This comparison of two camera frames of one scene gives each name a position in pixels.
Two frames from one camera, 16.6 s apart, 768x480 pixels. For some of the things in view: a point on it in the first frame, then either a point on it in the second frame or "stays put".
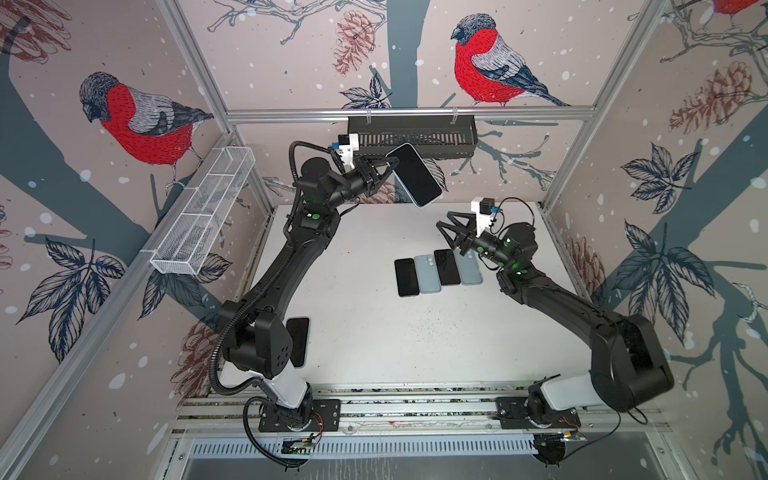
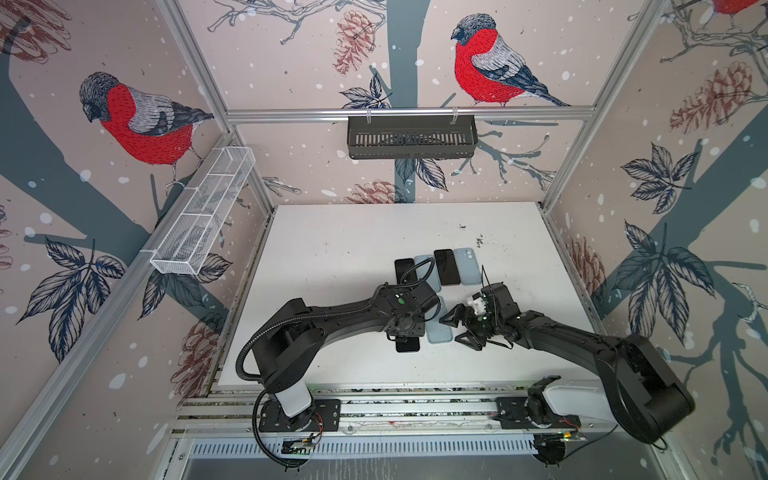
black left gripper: [365, 176] to [420, 330]
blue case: [469, 268] stays put
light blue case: [427, 274] stays put
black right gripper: [473, 241] to [467, 318]
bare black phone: [447, 267] stays put
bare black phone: [406, 277] stays put
